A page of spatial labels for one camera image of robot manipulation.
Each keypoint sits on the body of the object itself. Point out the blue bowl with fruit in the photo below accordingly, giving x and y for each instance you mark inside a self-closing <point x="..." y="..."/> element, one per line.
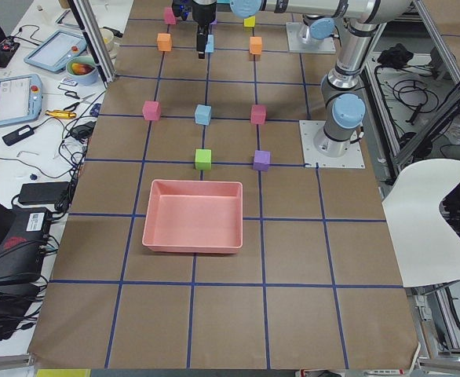
<point x="83" y="70"/>

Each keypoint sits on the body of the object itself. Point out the black power adapter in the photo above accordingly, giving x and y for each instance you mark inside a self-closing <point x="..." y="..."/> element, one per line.
<point x="18" y="135"/>

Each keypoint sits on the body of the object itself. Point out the teach pendant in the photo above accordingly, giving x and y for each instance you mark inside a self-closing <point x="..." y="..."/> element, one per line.
<point x="20" y="99"/>
<point x="55" y="52"/>

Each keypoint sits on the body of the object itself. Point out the pink plastic tray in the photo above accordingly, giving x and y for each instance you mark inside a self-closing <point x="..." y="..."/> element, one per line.
<point x="194" y="217"/>

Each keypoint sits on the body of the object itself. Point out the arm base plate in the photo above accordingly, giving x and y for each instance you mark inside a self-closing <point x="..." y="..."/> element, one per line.
<point x="316" y="46"/>
<point x="332" y="157"/>

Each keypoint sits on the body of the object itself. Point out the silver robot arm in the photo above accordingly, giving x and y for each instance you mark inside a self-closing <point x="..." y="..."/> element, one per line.
<point x="345" y="110"/>
<point x="304" y="6"/>

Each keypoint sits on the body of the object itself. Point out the green block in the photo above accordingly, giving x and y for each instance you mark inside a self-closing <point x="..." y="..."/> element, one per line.
<point x="203" y="159"/>

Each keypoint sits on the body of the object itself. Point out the pink block near base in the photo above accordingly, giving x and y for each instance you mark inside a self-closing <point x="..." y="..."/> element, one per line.
<point x="258" y="114"/>

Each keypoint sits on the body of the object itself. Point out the scissors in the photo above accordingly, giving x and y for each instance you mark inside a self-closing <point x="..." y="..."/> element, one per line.
<point x="74" y="106"/>

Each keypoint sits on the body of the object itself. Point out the pink block left front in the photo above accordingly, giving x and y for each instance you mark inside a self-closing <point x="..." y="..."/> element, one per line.
<point x="151" y="110"/>

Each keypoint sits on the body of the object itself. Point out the teach pendant far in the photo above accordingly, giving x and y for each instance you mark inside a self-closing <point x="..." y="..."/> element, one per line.
<point x="55" y="52"/>

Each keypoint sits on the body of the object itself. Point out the orange block near base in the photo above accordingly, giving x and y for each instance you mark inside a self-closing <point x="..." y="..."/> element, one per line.
<point x="256" y="45"/>

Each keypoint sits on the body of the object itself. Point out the light blue block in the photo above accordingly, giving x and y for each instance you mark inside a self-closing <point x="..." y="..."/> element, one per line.
<point x="209" y="44"/>
<point x="203" y="114"/>

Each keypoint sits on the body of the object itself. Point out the orange block far right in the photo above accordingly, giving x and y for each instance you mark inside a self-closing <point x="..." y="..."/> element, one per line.
<point x="164" y="42"/>

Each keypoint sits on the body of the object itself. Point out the white chair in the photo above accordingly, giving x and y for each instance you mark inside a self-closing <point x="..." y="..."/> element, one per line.
<point x="427" y="249"/>

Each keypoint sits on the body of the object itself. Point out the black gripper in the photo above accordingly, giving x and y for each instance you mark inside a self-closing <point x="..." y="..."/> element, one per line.
<point x="202" y="15"/>

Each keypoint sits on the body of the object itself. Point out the black laptop bag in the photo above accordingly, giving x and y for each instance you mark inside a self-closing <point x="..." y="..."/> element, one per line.
<point x="23" y="233"/>

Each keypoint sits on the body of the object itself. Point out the aluminium frame post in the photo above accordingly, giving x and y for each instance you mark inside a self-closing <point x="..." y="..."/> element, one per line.
<point x="88" y="25"/>

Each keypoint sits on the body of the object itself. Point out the beige bowl with lemon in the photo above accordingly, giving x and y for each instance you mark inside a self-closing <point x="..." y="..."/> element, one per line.
<point x="108" y="38"/>

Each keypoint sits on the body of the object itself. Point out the teach pendant near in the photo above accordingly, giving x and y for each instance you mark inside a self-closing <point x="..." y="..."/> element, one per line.
<point x="20" y="99"/>

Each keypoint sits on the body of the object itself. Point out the yellow block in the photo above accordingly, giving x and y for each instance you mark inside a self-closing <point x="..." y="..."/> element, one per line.
<point x="249" y="21"/>

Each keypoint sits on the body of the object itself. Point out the purple block left side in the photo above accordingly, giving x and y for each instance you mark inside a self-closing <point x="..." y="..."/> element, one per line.
<point x="262" y="160"/>

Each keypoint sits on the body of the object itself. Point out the pink block right front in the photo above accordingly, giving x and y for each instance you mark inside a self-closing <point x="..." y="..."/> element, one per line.
<point x="169" y="17"/>

